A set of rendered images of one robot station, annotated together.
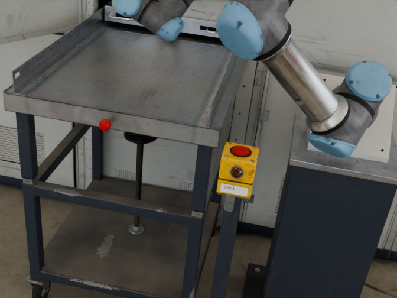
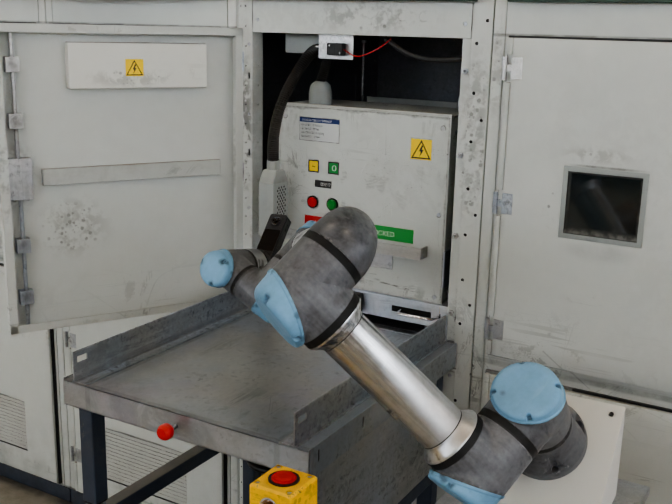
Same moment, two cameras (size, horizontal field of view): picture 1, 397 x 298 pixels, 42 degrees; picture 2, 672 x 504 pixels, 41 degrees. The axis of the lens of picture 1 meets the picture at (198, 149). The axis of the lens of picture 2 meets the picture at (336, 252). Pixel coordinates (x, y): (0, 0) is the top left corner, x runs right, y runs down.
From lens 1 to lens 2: 0.66 m
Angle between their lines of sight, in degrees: 26
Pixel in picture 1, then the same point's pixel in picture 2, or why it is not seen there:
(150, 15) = (243, 285)
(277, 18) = (325, 291)
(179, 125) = (258, 440)
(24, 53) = not seen: hidden behind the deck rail
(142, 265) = not seen: outside the picture
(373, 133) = (574, 484)
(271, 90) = not seen: hidden behind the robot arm
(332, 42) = (579, 337)
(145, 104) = (232, 408)
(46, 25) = (184, 298)
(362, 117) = (505, 449)
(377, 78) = (535, 390)
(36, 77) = (118, 363)
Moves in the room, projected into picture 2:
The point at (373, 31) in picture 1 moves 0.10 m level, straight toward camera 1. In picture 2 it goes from (640, 322) to (622, 333)
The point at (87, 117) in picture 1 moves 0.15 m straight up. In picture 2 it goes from (151, 420) to (149, 349)
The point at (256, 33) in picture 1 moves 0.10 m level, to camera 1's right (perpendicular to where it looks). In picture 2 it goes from (287, 310) to (349, 320)
